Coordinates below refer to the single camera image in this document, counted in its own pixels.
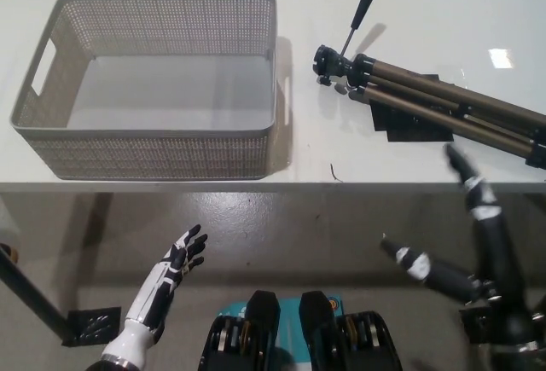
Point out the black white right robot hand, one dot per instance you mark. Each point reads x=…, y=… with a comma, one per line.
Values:
x=495, y=251

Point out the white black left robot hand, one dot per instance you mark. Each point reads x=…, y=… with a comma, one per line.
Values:
x=170, y=266

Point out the black textured floor plate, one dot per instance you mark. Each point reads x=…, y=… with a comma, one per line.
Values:
x=471, y=324
x=91, y=324

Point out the bronze and black tripod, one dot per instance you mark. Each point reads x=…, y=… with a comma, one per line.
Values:
x=426, y=89

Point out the grey perforated plastic basket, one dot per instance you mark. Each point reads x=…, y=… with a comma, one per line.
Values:
x=128, y=149

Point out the black textured desk marker plate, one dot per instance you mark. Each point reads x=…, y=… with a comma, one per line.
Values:
x=396, y=125

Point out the small dark twig scrap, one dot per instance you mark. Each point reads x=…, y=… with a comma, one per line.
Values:
x=335, y=172

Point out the small orange round knob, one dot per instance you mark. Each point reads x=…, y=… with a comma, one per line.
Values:
x=10, y=252

